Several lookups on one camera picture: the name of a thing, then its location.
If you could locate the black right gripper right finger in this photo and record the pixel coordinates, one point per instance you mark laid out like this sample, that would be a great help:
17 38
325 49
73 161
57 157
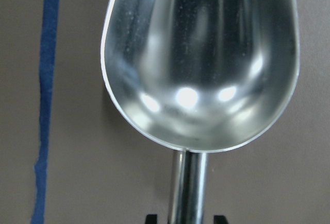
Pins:
220 219

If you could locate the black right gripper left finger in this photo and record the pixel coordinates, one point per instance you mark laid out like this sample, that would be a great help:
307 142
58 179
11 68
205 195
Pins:
151 219

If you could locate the metal ice scoop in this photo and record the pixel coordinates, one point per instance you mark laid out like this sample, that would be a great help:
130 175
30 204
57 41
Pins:
199 76

